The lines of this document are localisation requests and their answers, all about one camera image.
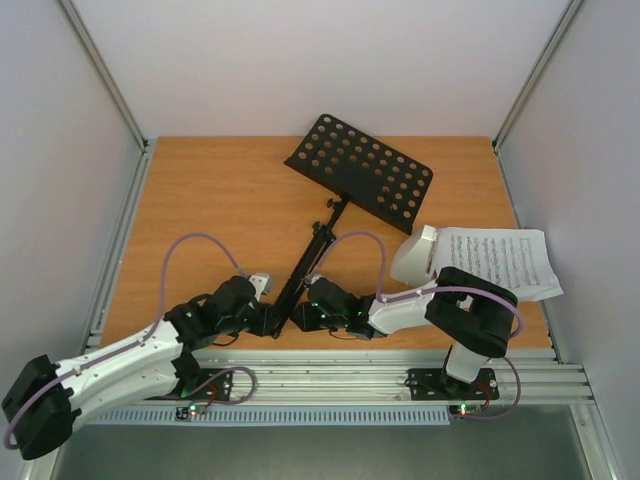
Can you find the white metronome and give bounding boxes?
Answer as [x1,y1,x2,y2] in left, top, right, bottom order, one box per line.
[389,225,439,287]

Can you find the black tripod music stand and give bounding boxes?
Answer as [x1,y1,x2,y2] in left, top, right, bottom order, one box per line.
[270,114,433,338]

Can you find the sheet music page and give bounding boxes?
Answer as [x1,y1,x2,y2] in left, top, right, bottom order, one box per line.
[431,227,563,302]

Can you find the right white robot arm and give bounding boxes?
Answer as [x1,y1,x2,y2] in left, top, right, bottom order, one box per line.
[291,266,523,399]

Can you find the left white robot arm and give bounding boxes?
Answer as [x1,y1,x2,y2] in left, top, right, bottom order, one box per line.
[1,274,270,460]

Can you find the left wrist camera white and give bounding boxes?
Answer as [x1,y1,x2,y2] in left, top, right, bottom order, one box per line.
[248,272,273,299]

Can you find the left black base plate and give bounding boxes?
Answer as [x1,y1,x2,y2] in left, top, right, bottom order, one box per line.
[159,368,233,401]

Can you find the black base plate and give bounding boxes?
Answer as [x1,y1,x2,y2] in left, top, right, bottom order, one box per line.
[159,368,233,401]
[404,368,500,401]

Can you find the aluminium front rail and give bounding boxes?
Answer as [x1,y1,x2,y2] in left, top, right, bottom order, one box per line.
[47,349,596,406]

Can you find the grey slotted cable duct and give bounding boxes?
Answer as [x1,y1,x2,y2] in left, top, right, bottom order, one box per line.
[92,405,450,427]

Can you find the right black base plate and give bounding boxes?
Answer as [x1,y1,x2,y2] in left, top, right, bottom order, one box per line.
[404,368,500,401]

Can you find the aluminium frame rail left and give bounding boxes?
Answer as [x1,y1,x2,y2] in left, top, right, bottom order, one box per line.
[57,0,154,351]

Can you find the aluminium frame rail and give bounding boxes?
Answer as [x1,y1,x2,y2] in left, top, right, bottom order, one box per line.
[57,0,154,351]
[491,0,587,224]

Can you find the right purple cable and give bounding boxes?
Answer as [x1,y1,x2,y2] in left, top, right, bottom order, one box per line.
[307,231,524,421]

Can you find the aluminium frame rail right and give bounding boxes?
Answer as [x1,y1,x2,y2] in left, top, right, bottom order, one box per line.
[491,0,587,224]

